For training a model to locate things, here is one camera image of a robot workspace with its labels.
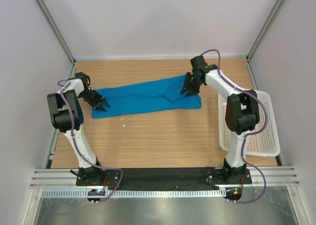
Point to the right rear aluminium post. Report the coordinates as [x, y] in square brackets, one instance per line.
[267, 24]

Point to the aluminium front frame rail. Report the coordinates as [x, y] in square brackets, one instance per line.
[264, 176]

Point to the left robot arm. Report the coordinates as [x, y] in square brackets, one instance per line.
[66, 116]

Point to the left rear aluminium post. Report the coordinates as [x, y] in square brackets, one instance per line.
[50, 20]

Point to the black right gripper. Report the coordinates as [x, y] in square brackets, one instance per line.
[187, 87]

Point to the aluminium post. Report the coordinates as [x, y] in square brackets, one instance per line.
[50, 20]
[267, 24]

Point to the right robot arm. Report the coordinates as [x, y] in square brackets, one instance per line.
[242, 111]

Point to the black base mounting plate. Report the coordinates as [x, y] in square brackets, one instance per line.
[169, 178]

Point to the white slotted cable duct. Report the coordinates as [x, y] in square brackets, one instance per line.
[97, 193]

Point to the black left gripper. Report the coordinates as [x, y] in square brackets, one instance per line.
[99, 98]

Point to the blue t shirt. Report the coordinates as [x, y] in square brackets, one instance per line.
[153, 96]

